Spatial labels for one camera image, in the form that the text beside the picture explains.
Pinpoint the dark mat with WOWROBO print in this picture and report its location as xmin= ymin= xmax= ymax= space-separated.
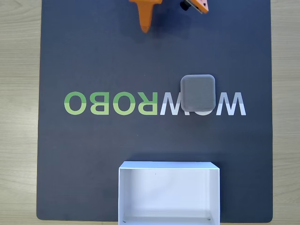
xmin=36 ymin=0 xmax=274 ymax=221

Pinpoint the orange camera bracket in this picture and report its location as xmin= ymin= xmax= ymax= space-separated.
xmin=190 ymin=0 xmax=209 ymax=14

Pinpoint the grey square USB case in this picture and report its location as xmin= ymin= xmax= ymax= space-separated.
xmin=180 ymin=74 xmax=216 ymax=113

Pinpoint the black camera module with board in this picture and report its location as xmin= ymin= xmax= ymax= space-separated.
xmin=180 ymin=0 xmax=207 ymax=14

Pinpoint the white cardboard box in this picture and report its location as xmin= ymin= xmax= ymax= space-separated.
xmin=118 ymin=161 xmax=221 ymax=225

